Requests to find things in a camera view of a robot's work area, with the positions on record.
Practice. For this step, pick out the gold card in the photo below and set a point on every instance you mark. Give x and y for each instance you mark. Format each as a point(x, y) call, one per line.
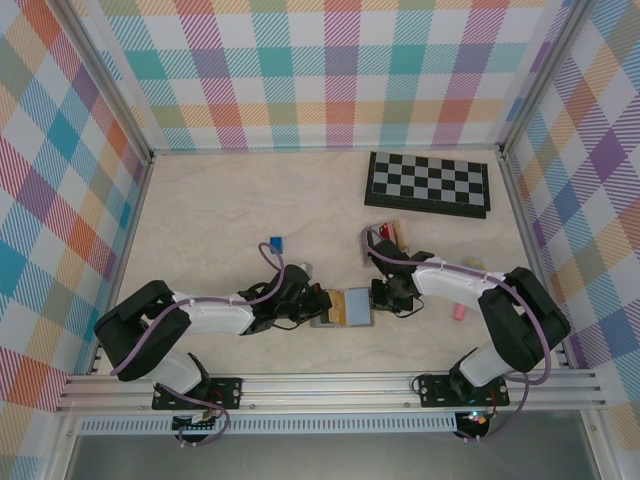
point(400, 234)
point(338, 307)

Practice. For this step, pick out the grey leather card holder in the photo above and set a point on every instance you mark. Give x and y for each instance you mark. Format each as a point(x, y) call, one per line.
point(357, 305)

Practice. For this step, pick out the clear acrylic card stand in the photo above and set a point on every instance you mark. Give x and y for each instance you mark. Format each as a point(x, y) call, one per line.
point(363, 260)

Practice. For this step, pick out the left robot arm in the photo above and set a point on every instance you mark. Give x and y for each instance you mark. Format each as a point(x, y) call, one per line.
point(215, 315)

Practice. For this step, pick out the red card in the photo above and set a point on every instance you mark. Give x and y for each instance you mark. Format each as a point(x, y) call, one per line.
point(386, 231)

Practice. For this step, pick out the blue cube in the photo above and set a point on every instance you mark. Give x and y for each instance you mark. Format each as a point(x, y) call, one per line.
point(277, 242)

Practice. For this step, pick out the pink toy microphone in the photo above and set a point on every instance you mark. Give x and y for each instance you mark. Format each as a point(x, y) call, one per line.
point(459, 312)

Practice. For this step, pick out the black grey chess board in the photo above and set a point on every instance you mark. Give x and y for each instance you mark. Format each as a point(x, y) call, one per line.
point(425, 182)

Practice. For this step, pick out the small circuit board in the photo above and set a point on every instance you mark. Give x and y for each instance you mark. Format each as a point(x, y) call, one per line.
point(197, 425)
point(477, 419)

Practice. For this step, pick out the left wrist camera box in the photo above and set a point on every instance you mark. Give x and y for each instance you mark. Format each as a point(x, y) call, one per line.
point(306, 269)

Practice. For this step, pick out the wide aluminium base rail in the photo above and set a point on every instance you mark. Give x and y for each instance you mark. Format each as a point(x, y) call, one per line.
point(325, 392)

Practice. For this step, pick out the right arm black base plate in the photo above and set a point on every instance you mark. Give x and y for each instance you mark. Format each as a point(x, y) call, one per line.
point(430, 392)

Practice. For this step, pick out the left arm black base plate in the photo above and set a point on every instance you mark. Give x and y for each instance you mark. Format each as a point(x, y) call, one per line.
point(230, 392)

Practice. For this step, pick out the aluminium table edge rail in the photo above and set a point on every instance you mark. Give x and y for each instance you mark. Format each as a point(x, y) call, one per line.
point(130, 235)
point(529, 235)

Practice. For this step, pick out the aluminium frame post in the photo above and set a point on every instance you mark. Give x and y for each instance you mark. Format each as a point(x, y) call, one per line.
point(540, 75)
point(107, 80)

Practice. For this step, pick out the aluminium frame leg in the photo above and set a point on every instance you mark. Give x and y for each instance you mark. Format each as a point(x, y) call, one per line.
point(597, 450)
point(62, 450)

